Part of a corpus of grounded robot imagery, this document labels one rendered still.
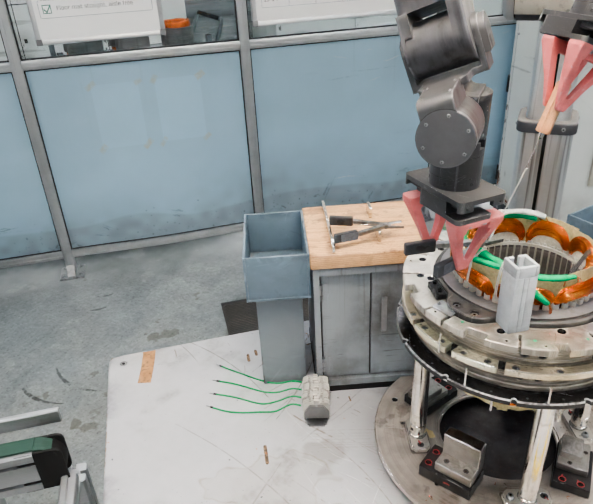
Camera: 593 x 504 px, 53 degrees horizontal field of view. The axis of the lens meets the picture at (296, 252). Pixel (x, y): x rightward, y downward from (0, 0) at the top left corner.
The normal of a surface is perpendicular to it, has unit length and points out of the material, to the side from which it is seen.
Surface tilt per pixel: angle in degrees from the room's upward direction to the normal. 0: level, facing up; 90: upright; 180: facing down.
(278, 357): 90
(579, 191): 90
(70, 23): 90
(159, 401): 0
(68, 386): 0
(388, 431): 0
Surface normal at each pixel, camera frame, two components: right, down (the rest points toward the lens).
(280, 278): 0.06, 0.48
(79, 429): -0.05, -0.87
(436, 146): -0.39, 0.46
